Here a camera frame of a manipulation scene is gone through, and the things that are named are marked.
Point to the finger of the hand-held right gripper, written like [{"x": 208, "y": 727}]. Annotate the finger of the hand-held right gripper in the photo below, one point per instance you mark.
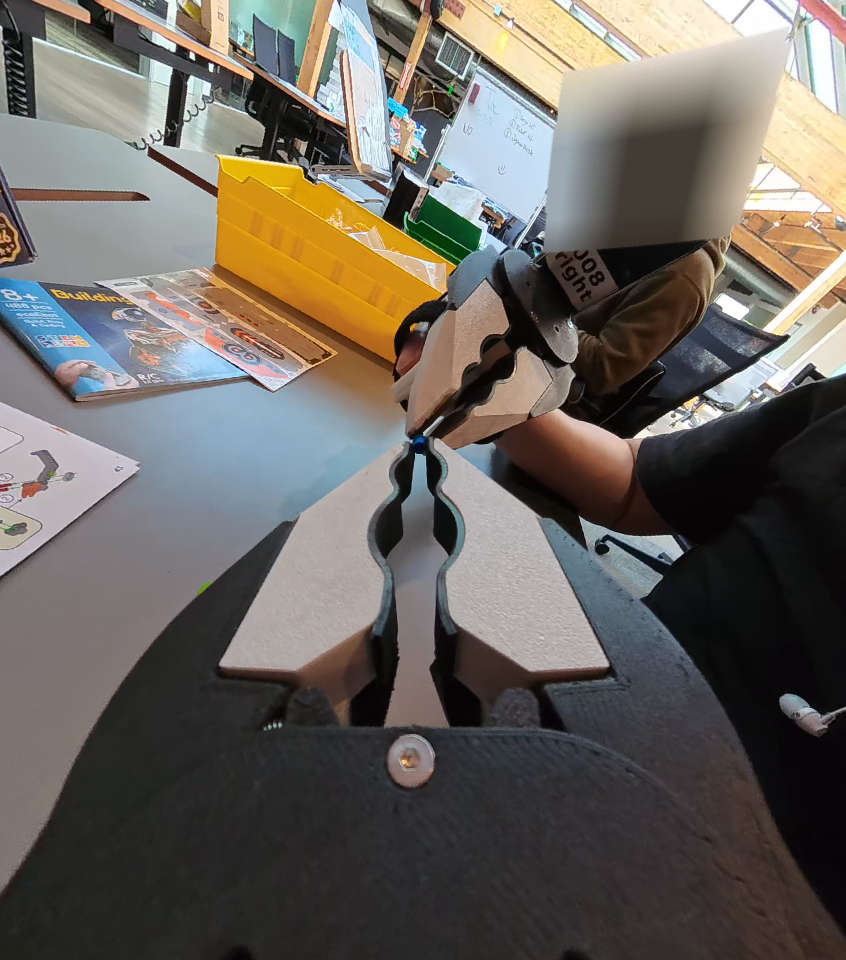
[
  {"x": 517, "y": 394},
  {"x": 460, "y": 337}
]

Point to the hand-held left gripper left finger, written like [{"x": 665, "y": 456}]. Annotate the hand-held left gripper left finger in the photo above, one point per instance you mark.
[{"x": 310, "y": 600}]

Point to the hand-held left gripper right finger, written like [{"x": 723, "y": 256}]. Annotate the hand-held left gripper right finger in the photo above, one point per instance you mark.
[{"x": 520, "y": 600}]

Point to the person's right forearm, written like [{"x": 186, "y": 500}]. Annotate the person's right forearm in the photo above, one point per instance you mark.
[{"x": 580, "y": 472}]

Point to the grey desk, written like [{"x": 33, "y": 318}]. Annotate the grey desk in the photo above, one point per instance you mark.
[{"x": 243, "y": 465}]

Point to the person's right hand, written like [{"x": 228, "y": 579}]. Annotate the person's right hand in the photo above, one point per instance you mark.
[{"x": 409, "y": 358}]

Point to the green storage bin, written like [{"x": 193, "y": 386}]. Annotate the green storage bin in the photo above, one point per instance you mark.
[{"x": 445, "y": 236}]

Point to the clear plastic bags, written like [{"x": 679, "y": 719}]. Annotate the clear plastic bags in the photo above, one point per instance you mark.
[{"x": 393, "y": 251}]

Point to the black office chair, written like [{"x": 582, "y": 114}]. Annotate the black office chair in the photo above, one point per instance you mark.
[{"x": 723, "y": 352}]

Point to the whiteboard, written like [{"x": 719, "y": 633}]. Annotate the whiteboard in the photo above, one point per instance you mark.
[{"x": 498, "y": 142}]

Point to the sticker sheet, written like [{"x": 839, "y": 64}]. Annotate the sticker sheet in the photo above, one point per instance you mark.
[{"x": 258, "y": 345}]

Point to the yellow storage bin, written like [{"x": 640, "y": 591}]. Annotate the yellow storage bin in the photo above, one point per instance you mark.
[{"x": 280, "y": 232}]

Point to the wooden display easel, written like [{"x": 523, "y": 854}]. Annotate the wooden display easel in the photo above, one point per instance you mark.
[{"x": 363, "y": 97}]

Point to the person's black shirt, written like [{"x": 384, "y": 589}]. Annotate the person's black shirt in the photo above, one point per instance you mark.
[{"x": 805, "y": 562}]

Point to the open instruction manual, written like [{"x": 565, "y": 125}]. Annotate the open instruction manual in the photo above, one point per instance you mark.
[{"x": 18, "y": 510}]

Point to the blue cover booklet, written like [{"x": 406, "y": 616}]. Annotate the blue cover booklet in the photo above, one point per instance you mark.
[{"x": 78, "y": 337}]

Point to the cardboard box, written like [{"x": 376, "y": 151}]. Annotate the cardboard box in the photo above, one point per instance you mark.
[{"x": 209, "y": 22}]

